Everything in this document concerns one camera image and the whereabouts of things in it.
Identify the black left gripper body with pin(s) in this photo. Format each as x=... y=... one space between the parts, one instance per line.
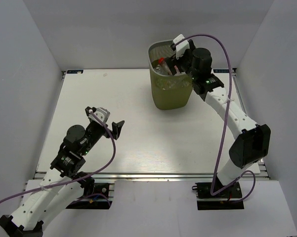
x=95 y=133

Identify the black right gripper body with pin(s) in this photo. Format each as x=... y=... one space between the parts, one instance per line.
x=184 y=63

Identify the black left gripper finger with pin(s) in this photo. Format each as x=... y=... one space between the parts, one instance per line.
x=90 y=112
x=116 y=129

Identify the clear square bottle yellow label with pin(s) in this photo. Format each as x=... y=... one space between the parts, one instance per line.
x=169 y=84

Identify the crushed bottle red label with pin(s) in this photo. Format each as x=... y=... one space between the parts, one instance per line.
x=166 y=69

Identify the clear ribbed bottle blue cap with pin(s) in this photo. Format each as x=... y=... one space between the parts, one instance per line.
x=157 y=68

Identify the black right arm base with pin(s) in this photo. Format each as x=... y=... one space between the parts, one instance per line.
x=225 y=200

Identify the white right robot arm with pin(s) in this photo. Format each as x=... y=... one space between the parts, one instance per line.
x=251 y=139

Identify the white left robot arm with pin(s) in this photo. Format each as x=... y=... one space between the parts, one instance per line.
x=64 y=182

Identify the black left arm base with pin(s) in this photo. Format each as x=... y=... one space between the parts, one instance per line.
x=96 y=195

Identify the green mesh waste bin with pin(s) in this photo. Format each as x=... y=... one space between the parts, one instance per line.
x=166 y=99

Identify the blue sticker right corner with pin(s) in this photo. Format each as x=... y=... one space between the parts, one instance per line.
x=223 y=71

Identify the blue sticker corner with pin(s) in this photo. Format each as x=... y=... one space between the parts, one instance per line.
x=74 y=71
x=223 y=71

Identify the blue sticker left corner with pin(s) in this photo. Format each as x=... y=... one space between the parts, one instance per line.
x=74 y=71

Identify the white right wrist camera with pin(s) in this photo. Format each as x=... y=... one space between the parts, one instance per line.
x=179 y=46

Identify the aluminium table edge rail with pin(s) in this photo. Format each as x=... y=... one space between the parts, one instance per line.
x=151 y=176

